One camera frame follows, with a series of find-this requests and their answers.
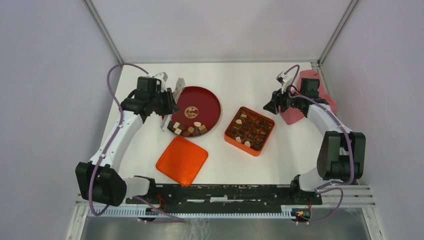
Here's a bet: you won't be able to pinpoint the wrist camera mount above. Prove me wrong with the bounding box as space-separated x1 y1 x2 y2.
276 72 294 93
151 72 168 92

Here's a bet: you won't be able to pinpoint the orange box lid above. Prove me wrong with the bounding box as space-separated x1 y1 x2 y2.
155 136 209 187

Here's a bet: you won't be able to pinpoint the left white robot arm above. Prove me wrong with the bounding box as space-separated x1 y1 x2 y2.
75 72 186 207

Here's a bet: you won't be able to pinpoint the pink cloth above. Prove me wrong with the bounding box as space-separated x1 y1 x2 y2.
280 69 338 125

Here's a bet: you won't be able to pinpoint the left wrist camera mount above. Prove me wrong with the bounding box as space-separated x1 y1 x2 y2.
151 72 168 92

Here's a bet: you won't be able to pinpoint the orange compartment chocolate box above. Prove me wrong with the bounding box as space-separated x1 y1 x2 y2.
224 106 275 157

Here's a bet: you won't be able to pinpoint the metal serving tongs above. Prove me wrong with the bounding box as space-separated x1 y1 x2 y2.
160 77 186 132

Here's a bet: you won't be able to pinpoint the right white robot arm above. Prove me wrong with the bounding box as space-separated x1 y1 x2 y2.
263 74 366 204

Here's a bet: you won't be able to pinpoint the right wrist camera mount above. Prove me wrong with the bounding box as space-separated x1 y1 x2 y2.
276 72 294 93

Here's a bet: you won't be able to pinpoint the round dark red plate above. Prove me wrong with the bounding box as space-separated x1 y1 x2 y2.
166 86 222 138

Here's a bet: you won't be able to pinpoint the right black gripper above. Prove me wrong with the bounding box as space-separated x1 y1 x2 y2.
263 83 304 115

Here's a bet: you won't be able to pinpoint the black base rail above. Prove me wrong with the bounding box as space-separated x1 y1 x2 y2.
143 184 323 214

